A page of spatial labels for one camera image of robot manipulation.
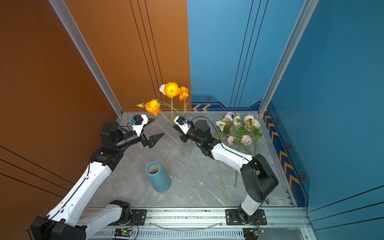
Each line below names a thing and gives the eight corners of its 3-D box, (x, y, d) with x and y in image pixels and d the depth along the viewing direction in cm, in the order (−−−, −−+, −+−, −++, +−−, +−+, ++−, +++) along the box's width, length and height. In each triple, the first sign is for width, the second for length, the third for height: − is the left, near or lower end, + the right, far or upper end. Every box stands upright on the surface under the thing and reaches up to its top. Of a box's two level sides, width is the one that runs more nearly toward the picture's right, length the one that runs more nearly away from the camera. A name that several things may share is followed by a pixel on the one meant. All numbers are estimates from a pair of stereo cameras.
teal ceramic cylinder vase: (154, 192, 83) (143, 178, 67) (157, 177, 89) (147, 161, 72) (170, 192, 83) (163, 178, 67) (171, 177, 88) (165, 161, 72)
